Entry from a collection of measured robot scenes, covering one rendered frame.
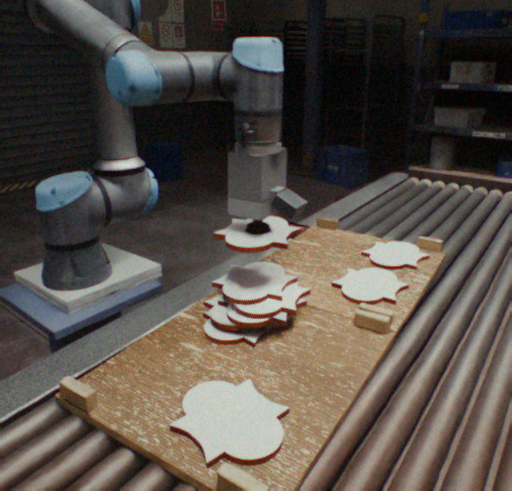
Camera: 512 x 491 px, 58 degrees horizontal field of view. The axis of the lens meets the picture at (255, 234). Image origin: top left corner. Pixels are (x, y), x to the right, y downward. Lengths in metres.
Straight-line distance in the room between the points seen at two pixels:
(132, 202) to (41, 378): 0.46
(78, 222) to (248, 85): 0.51
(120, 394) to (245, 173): 0.37
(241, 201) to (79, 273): 0.46
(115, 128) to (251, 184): 0.44
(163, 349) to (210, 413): 0.18
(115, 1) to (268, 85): 0.46
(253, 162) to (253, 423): 0.37
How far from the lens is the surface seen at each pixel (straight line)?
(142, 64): 0.70
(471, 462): 0.67
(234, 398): 0.66
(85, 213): 1.05
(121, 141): 1.09
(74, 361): 0.83
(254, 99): 0.72
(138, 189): 1.11
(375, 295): 0.92
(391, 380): 0.77
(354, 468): 0.63
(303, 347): 0.77
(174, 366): 0.74
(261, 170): 0.72
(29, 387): 0.80
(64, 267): 1.08
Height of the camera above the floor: 1.37
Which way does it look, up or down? 21 degrees down
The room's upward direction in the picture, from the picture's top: straight up
